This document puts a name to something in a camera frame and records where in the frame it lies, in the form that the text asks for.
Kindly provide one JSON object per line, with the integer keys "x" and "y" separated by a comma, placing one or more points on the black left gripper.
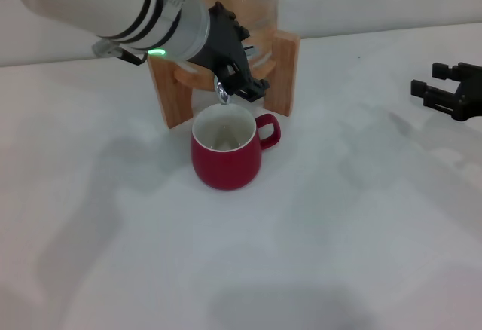
{"x": 222, "y": 36}

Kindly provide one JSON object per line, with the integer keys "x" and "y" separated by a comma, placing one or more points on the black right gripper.
{"x": 470, "y": 96}

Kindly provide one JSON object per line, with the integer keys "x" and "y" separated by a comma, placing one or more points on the glass water dispenser jar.
{"x": 263, "y": 17}

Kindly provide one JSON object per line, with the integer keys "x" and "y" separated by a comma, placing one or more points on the wooden dispenser stand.
{"x": 282, "y": 81}

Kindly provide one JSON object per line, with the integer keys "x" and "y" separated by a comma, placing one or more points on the red ceramic cup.
{"x": 226, "y": 168}

